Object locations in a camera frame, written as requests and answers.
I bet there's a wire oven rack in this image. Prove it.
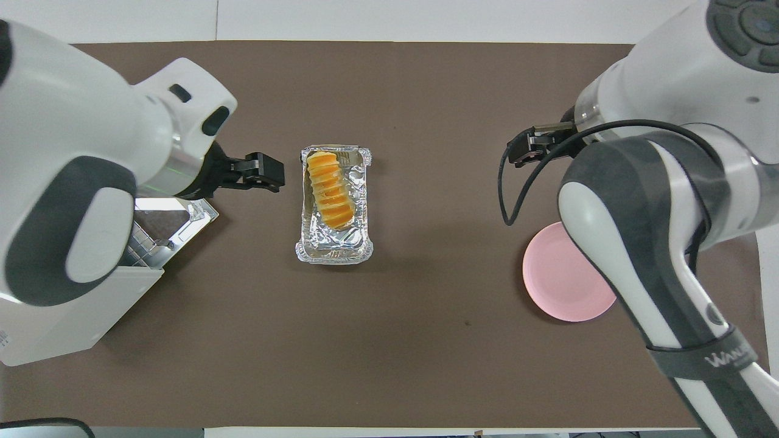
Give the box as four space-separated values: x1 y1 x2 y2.
125 220 153 268

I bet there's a sliced golden bread loaf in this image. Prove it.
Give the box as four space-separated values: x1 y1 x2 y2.
306 150 357 230

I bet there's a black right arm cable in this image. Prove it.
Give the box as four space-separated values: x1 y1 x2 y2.
498 119 728 271

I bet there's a glass oven door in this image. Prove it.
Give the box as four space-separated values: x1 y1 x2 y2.
125 198 220 269

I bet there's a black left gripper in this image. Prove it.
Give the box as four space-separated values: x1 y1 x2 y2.
180 141 286 200

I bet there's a pink round plate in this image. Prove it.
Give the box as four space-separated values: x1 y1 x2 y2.
522 221 618 323

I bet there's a cream toaster oven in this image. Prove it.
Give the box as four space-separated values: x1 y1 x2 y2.
0 265 165 367

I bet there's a brown table mat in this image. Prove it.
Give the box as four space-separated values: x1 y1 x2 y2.
0 41 769 428

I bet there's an aluminium foil tray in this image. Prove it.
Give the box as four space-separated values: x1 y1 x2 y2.
296 144 374 265

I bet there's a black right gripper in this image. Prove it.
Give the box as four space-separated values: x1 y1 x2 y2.
507 122 579 167

